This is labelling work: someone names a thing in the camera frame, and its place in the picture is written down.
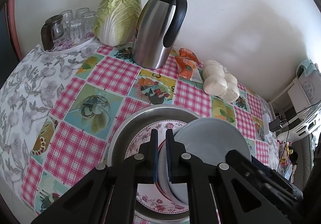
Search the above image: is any stainless steel thermos jug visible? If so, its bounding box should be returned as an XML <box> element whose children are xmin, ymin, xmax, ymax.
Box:
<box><xmin>132</xmin><ymin>0</ymin><xmax>188</xmax><ymax>69</ymax></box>

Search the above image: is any stainless steel basin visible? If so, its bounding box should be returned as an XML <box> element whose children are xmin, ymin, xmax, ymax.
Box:
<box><xmin>107</xmin><ymin>104</ymin><xmax>200</xmax><ymax>223</ymax></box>

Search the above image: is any bag of steamed buns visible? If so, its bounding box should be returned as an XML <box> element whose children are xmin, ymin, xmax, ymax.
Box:
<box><xmin>202</xmin><ymin>59</ymin><xmax>240</xmax><ymax>103</ymax></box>

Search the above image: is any white wooden shelf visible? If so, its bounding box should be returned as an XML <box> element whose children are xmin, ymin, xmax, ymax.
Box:
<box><xmin>269</xmin><ymin>59</ymin><xmax>321</xmax><ymax>137</ymax></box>

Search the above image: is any orange snack packet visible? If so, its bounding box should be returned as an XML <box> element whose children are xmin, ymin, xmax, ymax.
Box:
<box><xmin>175</xmin><ymin>48</ymin><xmax>202</xmax><ymax>83</ymax></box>

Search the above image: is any floral pink rimmed plate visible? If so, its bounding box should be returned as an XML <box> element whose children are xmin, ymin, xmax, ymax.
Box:
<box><xmin>125</xmin><ymin>120</ymin><xmax>188</xmax><ymax>215</ymax></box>

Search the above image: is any checkered picture tablecloth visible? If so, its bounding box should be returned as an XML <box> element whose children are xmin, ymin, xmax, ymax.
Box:
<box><xmin>30</xmin><ymin>46</ymin><xmax>278</xmax><ymax>214</ymax></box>

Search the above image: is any grey floral tablecloth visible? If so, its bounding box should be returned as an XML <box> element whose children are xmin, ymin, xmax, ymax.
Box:
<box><xmin>1</xmin><ymin>39</ymin><xmax>102</xmax><ymax>208</ymax></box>

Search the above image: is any colourful snack tube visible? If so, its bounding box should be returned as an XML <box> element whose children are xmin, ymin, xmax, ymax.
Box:
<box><xmin>277</xmin><ymin>141</ymin><xmax>292</xmax><ymax>167</ymax></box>

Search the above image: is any napa cabbage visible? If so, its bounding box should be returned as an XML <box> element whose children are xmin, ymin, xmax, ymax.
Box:
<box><xmin>93</xmin><ymin>0</ymin><xmax>142</xmax><ymax>46</ymax></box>

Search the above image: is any strawberry pattern bowl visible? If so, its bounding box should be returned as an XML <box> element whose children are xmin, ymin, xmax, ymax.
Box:
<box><xmin>157</xmin><ymin>141</ymin><xmax>176</xmax><ymax>202</ymax></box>

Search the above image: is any black charging cable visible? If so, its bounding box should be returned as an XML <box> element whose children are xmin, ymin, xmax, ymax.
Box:
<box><xmin>277</xmin><ymin>102</ymin><xmax>321</xmax><ymax>172</ymax></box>

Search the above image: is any glass teapot black handle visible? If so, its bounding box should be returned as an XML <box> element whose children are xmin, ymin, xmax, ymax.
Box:
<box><xmin>40</xmin><ymin>14</ymin><xmax>64</xmax><ymax>50</ymax></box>

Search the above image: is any black power adapter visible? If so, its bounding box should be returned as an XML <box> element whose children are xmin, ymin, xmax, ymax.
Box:
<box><xmin>268</xmin><ymin>118</ymin><xmax>283</xmax><ymax>132</ymax></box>

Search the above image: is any pale blue round bowl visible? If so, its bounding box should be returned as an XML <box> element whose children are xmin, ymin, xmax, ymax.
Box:
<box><xmin>169</xmin><ymin>118</ymin><xmax>251</xmax><ymax>199</ymax></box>

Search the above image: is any white power strip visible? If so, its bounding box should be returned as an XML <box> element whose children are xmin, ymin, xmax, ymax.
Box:
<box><xmin>262</xmin><ymin>113</ymin><xmax>273</xmax><ymax>139</ymax></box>

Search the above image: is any tray of glass cups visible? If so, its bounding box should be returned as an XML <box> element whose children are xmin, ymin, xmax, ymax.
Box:
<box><xmin>41</xmin><ymin>7</ymin><xmax>96</xmax><ymax>55</ymax></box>

